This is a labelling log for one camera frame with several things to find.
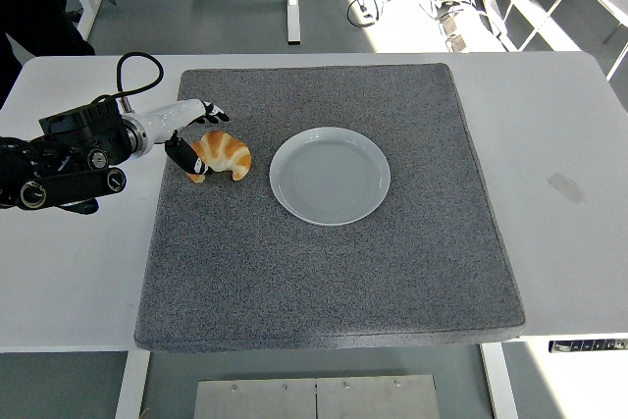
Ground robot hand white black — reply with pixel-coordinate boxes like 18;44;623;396
139;98;231;178

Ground golden croissant bread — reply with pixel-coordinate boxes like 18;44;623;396
185;130;253;183

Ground round pale grey plate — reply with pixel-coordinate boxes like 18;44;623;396
268;127;392;228

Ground grey metal plate with screws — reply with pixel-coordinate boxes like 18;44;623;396
192;374;442;419

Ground person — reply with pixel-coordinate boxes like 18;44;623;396
0;0;96;109

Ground grey speckled mat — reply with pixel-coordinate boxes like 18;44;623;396
132;62;526;354

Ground white table leg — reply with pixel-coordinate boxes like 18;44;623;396
115;350;151;419
479;342;520;419

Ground floor power strip with adapters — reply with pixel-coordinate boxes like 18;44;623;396
438;1;471;52

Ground clear tape patch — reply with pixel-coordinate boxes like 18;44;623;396
547;172;586;207

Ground table height control panel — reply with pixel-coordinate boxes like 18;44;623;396
548;338;628;354

